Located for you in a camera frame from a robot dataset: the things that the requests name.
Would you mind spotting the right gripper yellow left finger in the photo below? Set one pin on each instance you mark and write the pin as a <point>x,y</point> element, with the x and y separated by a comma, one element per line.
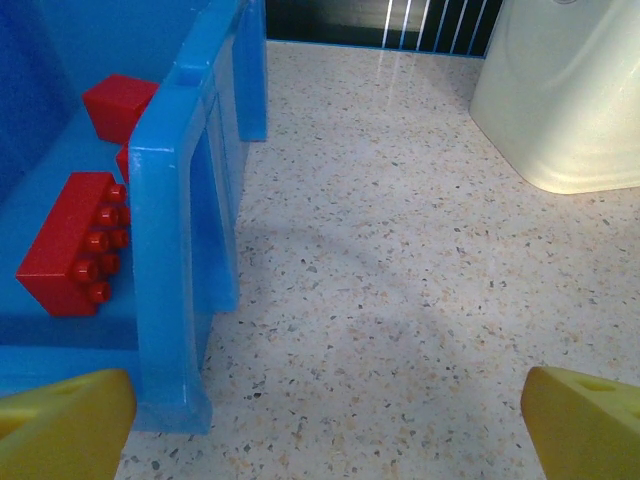
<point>65,430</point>

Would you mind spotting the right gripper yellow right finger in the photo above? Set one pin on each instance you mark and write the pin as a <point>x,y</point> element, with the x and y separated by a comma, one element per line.
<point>590,430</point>

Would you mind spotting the long red lego brick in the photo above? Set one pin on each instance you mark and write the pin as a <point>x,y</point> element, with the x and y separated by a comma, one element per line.
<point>60,250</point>

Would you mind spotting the small red lego brick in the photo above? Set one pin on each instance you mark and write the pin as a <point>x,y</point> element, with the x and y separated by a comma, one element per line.
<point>120,107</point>

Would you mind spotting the blue divided plastic bin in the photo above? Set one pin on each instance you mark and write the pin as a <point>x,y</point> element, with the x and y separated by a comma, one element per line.
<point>170,250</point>

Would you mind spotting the cream holder with pink rim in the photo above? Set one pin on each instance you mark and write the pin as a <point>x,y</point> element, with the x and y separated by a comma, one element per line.
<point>565,100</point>

